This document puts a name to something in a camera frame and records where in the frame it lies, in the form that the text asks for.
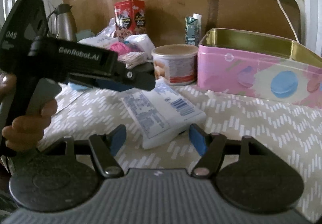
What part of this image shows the red cereal box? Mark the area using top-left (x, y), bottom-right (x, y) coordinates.
top-left (114, 0), bottom-right (146, 40)

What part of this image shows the white wet wipes pack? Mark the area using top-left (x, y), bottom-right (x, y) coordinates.
top-left (120, 79), bottom-right (206, 149)

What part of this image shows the green plastic cup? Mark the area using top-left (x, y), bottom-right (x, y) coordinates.
top-left (75, 29), bottom-right (96, 42)

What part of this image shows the pink knitted item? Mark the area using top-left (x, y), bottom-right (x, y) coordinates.
top-left (107, 42), bottom-right (132, 56)

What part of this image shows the white power cable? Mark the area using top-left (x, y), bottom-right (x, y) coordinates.
top-left (254, 0), bottom-right (301, 43)

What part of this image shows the person's left hand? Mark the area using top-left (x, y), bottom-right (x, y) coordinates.
top-left (1, 72), bottom-right (57, 152)

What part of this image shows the green milk carton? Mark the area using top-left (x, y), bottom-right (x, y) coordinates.
top-left (185, 13), bottom-right (202, 46)

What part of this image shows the pink macaron tin box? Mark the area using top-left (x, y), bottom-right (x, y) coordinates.
top-left (197, 29), bottom-right (321, 108)

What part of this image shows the clear plastic bag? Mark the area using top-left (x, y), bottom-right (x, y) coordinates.
top-left (97, 18), bottom-right (116, 38)

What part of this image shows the round cookie tub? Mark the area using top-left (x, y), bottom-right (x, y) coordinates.
top-left (152, 44), bottom-right (198, 86)

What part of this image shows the brown cardboard panel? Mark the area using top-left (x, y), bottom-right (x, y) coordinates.
top-left (206, 0), bottom-right (301, 40)

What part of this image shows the steel thermos jug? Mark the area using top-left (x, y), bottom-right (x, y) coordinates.
top-left (47, 3), bottom-right (77, 42)

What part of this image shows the blue soft pouch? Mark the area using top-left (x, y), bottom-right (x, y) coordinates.
top-left (68, 82), bottom-right (90, 92)

